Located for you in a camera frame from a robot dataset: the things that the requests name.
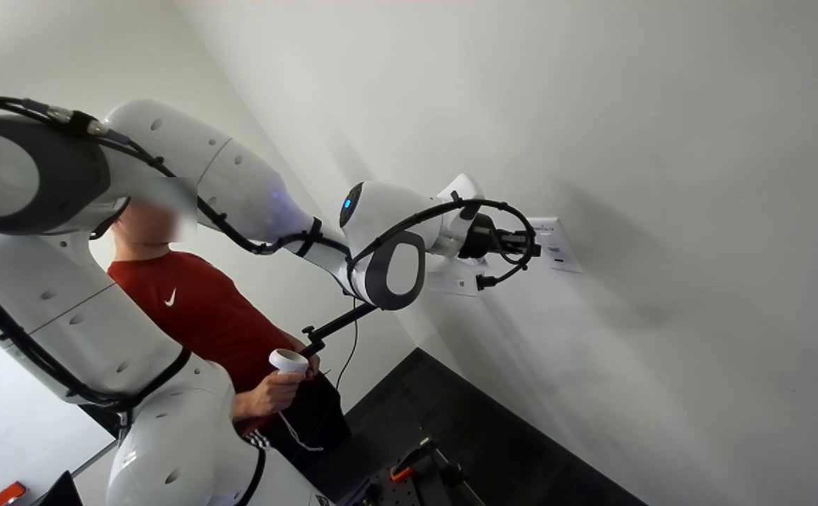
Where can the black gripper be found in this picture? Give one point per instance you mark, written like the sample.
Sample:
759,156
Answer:
487,236

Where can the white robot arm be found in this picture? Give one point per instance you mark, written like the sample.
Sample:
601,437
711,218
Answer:
100,306

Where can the white handheld controller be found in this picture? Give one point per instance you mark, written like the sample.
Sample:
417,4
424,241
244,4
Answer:
288,360

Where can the man in red shirt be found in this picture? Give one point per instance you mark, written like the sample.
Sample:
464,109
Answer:
206,313

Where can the small orange box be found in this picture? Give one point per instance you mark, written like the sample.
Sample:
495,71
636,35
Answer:
11,493

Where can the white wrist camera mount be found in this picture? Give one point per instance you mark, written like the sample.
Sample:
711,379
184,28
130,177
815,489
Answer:
445,268

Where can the white wall light switch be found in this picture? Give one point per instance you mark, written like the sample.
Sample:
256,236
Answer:
554,246

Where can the orange handled tool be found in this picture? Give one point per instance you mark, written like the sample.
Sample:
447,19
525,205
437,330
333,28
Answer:
414,462

